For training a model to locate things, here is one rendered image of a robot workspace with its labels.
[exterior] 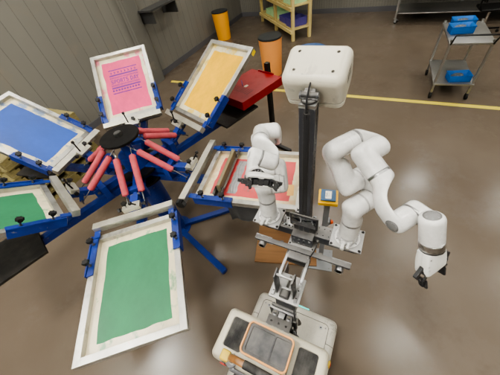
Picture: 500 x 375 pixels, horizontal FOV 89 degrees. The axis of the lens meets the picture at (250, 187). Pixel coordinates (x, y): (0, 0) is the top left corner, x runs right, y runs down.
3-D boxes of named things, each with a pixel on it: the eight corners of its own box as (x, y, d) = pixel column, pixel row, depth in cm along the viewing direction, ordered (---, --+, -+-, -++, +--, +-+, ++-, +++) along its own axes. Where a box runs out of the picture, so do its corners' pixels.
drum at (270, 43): (266, 68, 551) (263, 31, 498) (286, 69, 533) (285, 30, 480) (258, 78, 525) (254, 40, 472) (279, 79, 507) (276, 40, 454)
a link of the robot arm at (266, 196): (257, 193, 142) (253, 172, 130) (280, 190, 140) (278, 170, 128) (256, 206, 135) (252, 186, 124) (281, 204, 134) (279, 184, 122)
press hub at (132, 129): (199, 215, 303) (151, 117, 204) (186, 245, 278) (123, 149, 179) (170, 211, 314) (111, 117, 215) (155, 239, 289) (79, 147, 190)
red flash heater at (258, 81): (252, 77, 306) (251, 67, 297) (282, 85, 281) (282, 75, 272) (215, 100, 281) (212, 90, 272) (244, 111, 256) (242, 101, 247)
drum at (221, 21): (221, 36, 746) (216, 8, 695) (234, 36, 728) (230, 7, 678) (214, 41, 721) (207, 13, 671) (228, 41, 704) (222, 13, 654)
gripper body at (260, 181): (245, 167, 101) (248, 171, 91) (270, 170, 103) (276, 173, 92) (243, 185, 103) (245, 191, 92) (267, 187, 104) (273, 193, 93)
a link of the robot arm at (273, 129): (256, 142, 148) (282, 140, 147) (255, 161, 132) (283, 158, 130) (253, 116, 139) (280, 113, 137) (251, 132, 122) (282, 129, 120)
